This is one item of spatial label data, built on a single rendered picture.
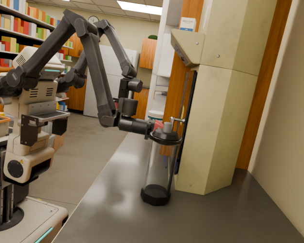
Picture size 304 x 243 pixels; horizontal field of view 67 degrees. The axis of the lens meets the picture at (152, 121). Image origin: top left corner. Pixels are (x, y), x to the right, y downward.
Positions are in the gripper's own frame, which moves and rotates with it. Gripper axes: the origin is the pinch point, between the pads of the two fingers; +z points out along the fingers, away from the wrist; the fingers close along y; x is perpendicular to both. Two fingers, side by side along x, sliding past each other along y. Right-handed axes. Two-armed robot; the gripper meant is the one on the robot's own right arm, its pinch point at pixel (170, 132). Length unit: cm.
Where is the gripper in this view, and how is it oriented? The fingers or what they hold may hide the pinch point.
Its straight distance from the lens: 89.1
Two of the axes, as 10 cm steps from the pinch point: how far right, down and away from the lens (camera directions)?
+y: 0.8, -2.0, 9.8
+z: 9.8, 1.9, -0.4
